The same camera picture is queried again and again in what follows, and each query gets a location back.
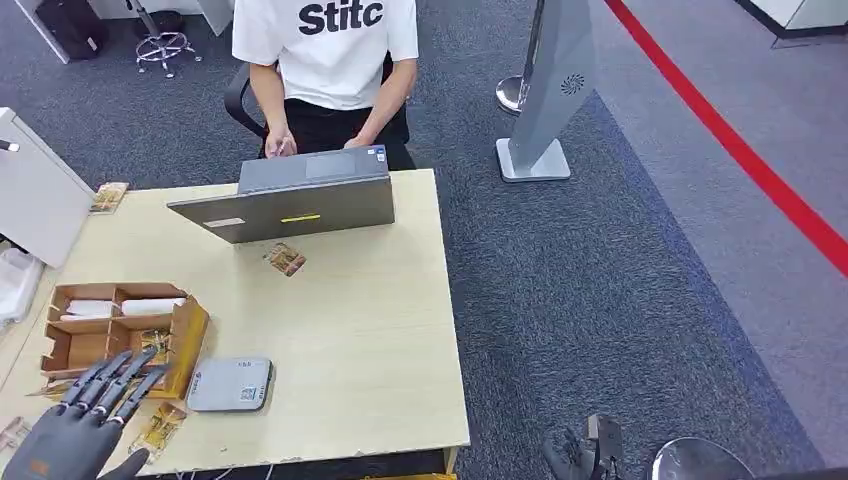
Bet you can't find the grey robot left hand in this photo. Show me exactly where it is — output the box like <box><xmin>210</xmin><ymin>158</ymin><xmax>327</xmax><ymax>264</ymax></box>
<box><xmin>0</xmin><ymin>347</ymin><xmax>172</xmax><ymax>480</ymax></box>

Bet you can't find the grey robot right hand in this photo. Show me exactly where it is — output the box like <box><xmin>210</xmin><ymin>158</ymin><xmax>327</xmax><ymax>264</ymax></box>
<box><xmin>541</xmin><ymin>427</ymin><xmax>599</xmax><ymax>480</ymax></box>

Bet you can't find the printed card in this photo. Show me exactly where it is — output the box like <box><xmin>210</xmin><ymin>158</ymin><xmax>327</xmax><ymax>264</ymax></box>
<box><xmin>25</xmin><ymin>378</ymin><xmax>75</xmax><ymax>400</ymax></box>
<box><xmin>138</xmin><ymin>328</ymin><xmax>173</xmax><ymax>367</ymax></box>
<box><xmin>128</xmin><ymin>402</ymin><xmax>189</xmax><ymax>466</ymax></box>
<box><xmin>88</xmin><ymin>181</ymin><xmax>131</xmax><ymax>216</ymax></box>
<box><xmin>262</xmin><ymin>241</ymin><xmax>308</xmax><ymax>279</ymax></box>

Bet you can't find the round silver base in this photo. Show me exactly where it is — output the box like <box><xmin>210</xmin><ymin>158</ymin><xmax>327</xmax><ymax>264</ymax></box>
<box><xmin>647</xmin><ymin>436</ymin><xmax>758</xmax><ymax>480</ymax></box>

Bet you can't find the white card stack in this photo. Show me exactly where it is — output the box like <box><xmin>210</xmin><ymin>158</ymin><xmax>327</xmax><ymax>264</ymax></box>
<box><xmin>119</xmin><ymin>296</ymin><xmax>189</xmax><ymax>317</ymax></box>
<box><xmin>59</xmin><ymin>298</ymin><xmax>116</xmax><ymax>323</ymax></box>

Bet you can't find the wooden card box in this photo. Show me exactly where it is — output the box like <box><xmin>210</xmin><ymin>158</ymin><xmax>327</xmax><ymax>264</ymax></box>
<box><xmin>40</xmin><ymin>282</ymin><xmax>211</xmax><ymax>401</ymax></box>

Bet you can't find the clear plastic bag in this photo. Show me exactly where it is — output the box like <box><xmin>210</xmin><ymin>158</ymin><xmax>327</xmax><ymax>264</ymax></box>
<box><xmin>0</xmin><ymin>247</ymin><xmax>46</xmax><ymax>327</ymax></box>

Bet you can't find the flat grey card reader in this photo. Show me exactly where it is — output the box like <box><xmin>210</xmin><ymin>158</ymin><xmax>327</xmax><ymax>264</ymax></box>
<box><xmin>184</xmin><ymin>356</ymin><xmax>275</xmax><ymax>414</ymax></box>

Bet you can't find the white panel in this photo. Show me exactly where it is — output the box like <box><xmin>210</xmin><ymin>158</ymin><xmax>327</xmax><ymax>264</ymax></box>
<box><xmin>0</xmin><ymin>106</ymin><xmax>97</xmax><ymax>270</ymax></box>

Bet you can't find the grey laptop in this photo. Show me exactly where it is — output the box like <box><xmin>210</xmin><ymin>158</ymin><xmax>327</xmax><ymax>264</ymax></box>
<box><xmin>166</xmin><ymin>144</ymin><xmax>397</xmax><ymax>246</ymax></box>

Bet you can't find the person's right hand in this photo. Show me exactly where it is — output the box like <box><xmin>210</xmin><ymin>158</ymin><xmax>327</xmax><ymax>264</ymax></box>
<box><xmin>264</xmin><ymin>124</ymin><xmax>299</xmax><ymax>160</ymax></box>

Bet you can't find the grey kiosk stand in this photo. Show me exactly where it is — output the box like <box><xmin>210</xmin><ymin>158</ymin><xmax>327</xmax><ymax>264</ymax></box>
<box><xmin>495</xmin><ymin>0</ymin><xmax>598</xmax><ymax>184</ymax></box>

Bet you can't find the black office chair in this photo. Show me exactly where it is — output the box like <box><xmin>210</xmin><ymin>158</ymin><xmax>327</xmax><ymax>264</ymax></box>
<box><xmin>223</xmin><ymin>62</ymin><xmax>268</xmax><ymax>139</ymax></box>

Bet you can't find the chrome stool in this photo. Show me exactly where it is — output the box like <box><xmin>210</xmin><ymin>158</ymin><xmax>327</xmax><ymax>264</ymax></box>
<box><xmin>124</xmin><ymin>0</ymin><xmax>204</xmax><ymax>80</ymax></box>

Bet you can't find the black bag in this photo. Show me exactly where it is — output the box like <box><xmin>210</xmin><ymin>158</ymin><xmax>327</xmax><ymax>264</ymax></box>
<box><xmin>33</xmin><ymin>0</ymin><xmax>111</xmax><ymax>63</ymax></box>

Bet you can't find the white cabinet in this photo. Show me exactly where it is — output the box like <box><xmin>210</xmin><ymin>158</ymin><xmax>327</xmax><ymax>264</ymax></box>
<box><xmin>86</xmin><ymin>0</ymin><xmax>235</xmax><ymax>38</ymax></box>

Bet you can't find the person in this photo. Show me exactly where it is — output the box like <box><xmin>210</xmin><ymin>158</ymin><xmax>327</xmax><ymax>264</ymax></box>
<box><xmin>231</xmin><ymin>0</ymin><xmax>420</xmax><ymax>172</ymax></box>

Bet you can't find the white furniture with black base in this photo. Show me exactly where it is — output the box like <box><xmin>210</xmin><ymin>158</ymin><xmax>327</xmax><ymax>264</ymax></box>
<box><xmin>733</xmin><ymin>0</ymin><xmax>848</xmax><ymax>50</ymax></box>

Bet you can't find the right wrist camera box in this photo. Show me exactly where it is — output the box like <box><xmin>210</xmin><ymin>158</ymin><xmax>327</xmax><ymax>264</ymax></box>
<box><xmin>585</xmin><ymin>413</ymin><xmax>625</xmax><ymax>466</ymax></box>

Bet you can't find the chrome stanchion post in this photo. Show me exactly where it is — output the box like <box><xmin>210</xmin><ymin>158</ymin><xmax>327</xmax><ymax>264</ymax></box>
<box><xmin>494</xmin><ymin>0</ymin><xmax>546</xmax><ymax>116</ymax></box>

